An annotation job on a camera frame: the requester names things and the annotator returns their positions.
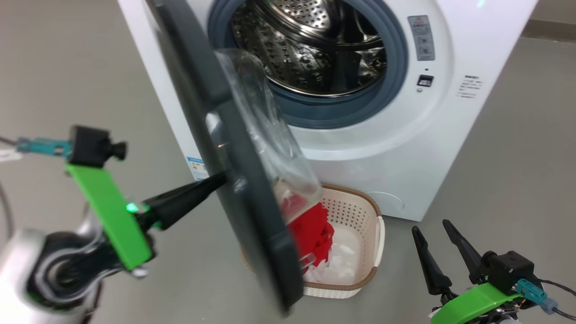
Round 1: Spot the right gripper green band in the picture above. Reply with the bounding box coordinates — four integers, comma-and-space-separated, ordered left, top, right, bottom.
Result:
412, 220, 522, 324

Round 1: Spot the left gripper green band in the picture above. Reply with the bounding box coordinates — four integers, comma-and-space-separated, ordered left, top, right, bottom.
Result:
65, 163, 228, 270

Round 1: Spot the red garment white stripe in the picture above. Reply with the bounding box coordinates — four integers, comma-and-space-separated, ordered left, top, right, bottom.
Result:
288, 193, 335, 274

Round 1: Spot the cream perforated laundry basket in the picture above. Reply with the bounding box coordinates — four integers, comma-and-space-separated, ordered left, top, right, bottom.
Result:
241, 184, 386, 299

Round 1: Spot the grey rubber door gasket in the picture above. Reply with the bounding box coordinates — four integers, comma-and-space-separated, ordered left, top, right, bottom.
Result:
207, 0, 409, 130

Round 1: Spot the white front-load washing machine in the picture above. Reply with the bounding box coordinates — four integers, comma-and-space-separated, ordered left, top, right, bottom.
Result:
118, 0, 539, 222

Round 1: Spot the blue white energy label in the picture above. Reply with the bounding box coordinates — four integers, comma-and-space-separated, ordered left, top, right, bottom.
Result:
187, 157, 210, 180

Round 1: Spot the small printed text label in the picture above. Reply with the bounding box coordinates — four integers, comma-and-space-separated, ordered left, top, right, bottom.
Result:
457, 75, 483, 99

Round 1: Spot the steel washer drum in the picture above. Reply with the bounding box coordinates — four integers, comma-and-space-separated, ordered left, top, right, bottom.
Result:
230, 0, 387, 97

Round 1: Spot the grey warning label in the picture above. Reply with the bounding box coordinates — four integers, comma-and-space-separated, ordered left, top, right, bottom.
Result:
408, 15, 436, 61

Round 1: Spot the teal right camera connector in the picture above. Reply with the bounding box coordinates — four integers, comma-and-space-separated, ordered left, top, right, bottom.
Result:
517, 279, 558, 315

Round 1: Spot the teal camera connector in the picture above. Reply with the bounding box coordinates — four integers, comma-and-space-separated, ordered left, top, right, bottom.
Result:
517, 279, 558, 315
17, 137, 72, 158

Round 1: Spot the black right camera cable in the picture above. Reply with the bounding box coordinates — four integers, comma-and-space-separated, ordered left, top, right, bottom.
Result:
535, 278, 576, 322

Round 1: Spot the teal left camera connector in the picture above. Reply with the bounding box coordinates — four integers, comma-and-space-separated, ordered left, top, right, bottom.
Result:
17, 137, 72, 158

